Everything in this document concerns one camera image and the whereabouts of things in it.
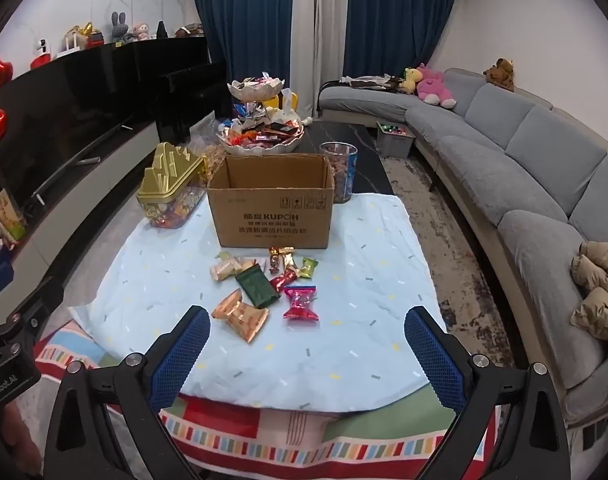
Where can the grey remote control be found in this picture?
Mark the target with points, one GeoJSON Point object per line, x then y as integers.
{"type": "Point", "coordinates": [89, 161]}

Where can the dark green snack packet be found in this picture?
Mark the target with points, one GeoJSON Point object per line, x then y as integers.
{"type": "Point", "coordinates": [256, 287]}

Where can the brown clutter pile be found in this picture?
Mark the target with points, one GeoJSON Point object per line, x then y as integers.
{"type": "Point", "coordinates": [189, 31]}

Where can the clear cup with blue label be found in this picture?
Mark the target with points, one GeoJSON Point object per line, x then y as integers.
{"type": "Point", "coordinates": [340, 170]}

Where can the yellow plastic holder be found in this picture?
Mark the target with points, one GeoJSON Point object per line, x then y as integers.
{"type": "Point", "coordinates": [279, 100]}

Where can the red gold foil candy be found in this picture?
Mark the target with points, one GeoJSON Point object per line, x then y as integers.
{"type": "Point", "coordinates": [275, 260]}

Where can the grey white television cabinet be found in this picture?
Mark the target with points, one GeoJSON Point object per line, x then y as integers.
{"type": "Point", "coordinates": [84, 185]}

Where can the patterned grey rug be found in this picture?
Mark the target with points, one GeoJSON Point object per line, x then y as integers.
{"type": "Point", "coordinates": [448, 240]}

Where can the pale green candy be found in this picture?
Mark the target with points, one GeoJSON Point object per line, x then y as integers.
{"type": "Point", "coordinates": [226, 256]}

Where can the grey bunny plush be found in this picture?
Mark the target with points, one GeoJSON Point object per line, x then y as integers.
{"type": "Point", "coordinates": [118, 30]}

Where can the green yellow candy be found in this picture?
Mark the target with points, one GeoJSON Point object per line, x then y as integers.
{"type": "Point", "coordinates": [308, 268]}

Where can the pink bow-shaped candy packet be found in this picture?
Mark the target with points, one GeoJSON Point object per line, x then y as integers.
{"type": "Point", "coordinates": [300, 304]}

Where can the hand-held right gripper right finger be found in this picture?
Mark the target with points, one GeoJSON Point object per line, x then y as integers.
{"type": "Point", "coordinates": [433, 360]}

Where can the pink plush toy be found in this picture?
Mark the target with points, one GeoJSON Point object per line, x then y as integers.
{"type": "Point", "coordinates": [433, 85]}

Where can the yellow plush toy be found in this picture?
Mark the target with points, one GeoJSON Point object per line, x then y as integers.
{"type": "Point", "coordinates": [412, 80]}

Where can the white red robot toy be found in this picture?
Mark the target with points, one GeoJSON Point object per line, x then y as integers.
{"type": "Point", "coordinates": [41, 55]}

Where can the crumpled clothes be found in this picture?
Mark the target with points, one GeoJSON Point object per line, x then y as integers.
{"type": "Point", "coordinates": [373, 82]}

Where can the small red candy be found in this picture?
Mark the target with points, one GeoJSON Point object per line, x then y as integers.
{"type": "Point", "coordinates": [284, 280]}

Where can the black glossy piano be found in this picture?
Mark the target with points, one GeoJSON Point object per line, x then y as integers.
{"type": "Point", "coordinates": [174, 75]}

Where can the colourful boxes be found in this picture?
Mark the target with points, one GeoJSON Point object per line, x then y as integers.
{"type": "Point", "coordinates": [4, 215]}

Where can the clear packet with yellow pastry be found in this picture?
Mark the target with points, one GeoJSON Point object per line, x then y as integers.
{"type": "Point", "coordinates": [231, 269]}

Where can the brown cardboard box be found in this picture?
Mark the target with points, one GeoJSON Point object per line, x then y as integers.
{"type": "Point", "coordinates": [269, 210]}

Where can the gold foil snack packet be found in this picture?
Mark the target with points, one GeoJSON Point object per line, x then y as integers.
{"type": "Point", "coordinates": [288, 257]}

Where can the clear plastic bag of nuts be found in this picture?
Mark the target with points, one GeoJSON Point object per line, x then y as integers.
{"type": "Point", "coordinates": [206, 135]}

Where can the pile of assorted wrapped sweets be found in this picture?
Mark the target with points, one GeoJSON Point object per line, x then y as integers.
{"type": "Point", "coordinates": [264, 132]}

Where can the black metronome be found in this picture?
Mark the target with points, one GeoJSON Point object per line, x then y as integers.
{"type": "Point", "coordinates": [162, 31]}

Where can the person's left hand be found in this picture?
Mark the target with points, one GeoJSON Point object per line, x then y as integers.
{"type": "Point", "coordinates": [14, 440]}

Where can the gold-lidded clear candy container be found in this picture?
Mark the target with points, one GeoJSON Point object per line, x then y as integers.
{"type": "Point", "coordinates": [169, 180]}

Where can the white sheer curtain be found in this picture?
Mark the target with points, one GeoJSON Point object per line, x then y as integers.
{"type": "Point", "coordinates": [324, 35]}

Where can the gold balloon with white rack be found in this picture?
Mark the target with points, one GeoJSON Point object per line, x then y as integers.
{"type": "Point", "coordinates": [84, 37]}

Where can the white tiered petal bowl stand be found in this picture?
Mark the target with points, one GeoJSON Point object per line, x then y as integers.
{"type": "Point", "coordinates": [259, 87]}

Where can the grey sectional sofa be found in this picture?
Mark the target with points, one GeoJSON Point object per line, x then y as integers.
{"type": "Point", "coordinates": [523, 180]}

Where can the black curved television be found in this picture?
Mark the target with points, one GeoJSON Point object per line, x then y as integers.
{"type": "Point", "coordinates": [59, 105]}

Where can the brown plush toy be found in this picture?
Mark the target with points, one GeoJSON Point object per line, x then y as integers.
{"type": "Point", "coordinates": [501, 74]}

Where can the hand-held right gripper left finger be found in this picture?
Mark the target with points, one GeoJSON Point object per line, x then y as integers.
{"type": "Point", "coordinates": [181, 355]}

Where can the blue curtain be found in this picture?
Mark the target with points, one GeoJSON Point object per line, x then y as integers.
{"type": "Point", "coordinates": [244, 25]}
{"type": "Point", "coordinates": [398, 15]}

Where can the small pink doll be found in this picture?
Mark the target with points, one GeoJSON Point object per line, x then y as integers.
{"type": "Point", "coordinates": [141, 32]}

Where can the grey storage bin with toys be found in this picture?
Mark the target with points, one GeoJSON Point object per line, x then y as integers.
{"type": "Point", "coordinates": [394, 142]}

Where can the orange snack packet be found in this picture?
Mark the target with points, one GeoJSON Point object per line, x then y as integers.
{"type": "Point", "coordinates": [241, 317]}

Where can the light blue confetti tablecloth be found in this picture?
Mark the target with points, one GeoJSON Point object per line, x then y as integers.
{"type": "Point", "coordinates": [364, 280]}

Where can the beige puffer jacket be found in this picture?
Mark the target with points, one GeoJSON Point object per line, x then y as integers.
{"type": "Point", "coordinates": [598, 290]}

